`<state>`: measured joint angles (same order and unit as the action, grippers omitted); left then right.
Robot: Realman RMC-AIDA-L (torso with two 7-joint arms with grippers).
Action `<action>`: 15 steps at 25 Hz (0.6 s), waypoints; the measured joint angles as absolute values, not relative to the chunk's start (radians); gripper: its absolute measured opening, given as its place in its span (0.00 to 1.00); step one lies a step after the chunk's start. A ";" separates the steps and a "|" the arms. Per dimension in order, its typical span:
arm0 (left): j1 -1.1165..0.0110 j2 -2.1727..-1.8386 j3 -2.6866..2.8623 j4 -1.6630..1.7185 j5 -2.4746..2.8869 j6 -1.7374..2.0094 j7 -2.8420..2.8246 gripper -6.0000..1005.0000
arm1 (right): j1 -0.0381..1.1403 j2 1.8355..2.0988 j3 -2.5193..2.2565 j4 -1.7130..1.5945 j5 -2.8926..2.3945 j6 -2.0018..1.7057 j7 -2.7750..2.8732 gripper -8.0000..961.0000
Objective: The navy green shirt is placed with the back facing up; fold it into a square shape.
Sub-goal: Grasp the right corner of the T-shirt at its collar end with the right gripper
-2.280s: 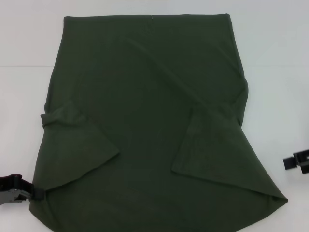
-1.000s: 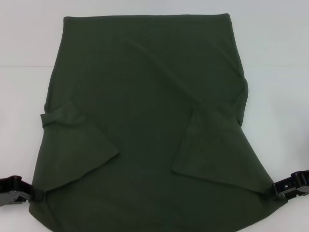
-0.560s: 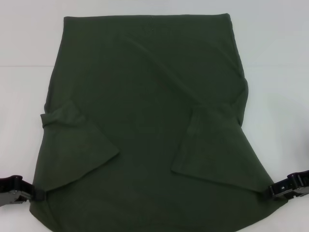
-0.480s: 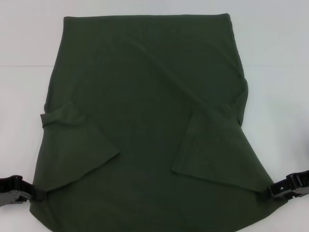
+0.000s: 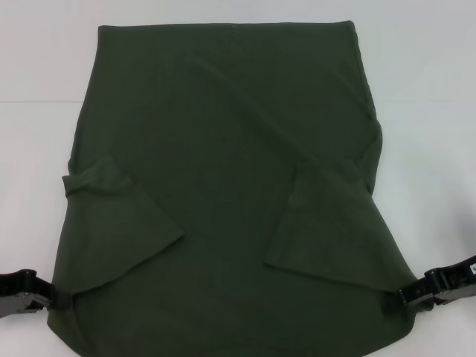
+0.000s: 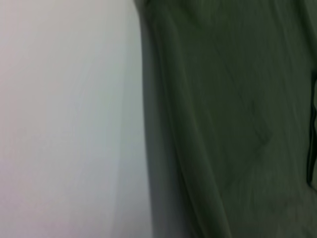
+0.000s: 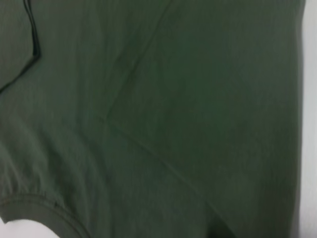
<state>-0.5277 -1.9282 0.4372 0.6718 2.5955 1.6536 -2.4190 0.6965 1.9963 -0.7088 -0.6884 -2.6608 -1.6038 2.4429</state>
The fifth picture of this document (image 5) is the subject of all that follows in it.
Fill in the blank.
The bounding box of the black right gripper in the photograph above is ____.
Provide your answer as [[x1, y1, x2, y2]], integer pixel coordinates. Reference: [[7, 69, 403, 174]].
[[397, 254, 476, 316]]

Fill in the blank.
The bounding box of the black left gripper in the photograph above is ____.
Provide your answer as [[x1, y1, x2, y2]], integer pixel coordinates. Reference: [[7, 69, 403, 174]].
[[0, 268, 72, 319]]

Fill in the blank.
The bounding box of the dark green shirt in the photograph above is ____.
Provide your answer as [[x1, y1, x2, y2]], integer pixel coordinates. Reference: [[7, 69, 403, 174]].
[[46, 20, 418, 357]]

